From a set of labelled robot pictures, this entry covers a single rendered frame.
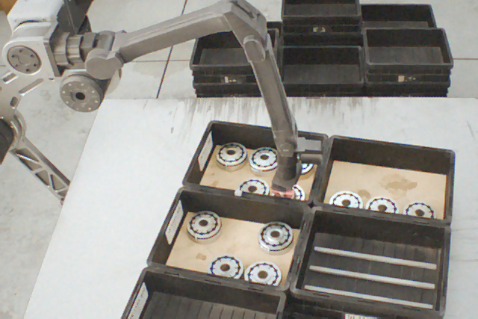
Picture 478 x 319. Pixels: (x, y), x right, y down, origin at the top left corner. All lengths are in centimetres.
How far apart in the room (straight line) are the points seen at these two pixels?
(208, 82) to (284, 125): 134
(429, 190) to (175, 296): 84
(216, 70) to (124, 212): 99
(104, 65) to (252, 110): 102
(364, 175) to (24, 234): 182
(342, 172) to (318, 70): 121
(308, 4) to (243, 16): 207
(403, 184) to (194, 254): 68
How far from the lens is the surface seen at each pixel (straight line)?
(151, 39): 152
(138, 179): 230
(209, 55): 316
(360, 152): 205
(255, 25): 145
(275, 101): 162
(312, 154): 179
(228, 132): 212
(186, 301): 179
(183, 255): 188
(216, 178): 206
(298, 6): 348
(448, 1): 455
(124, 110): 260
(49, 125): 378
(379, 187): 202
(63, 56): 161
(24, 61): 166
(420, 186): 204
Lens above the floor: 232
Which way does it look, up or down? 43 degrees down
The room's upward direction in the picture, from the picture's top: 6 degrees counter-clockwise
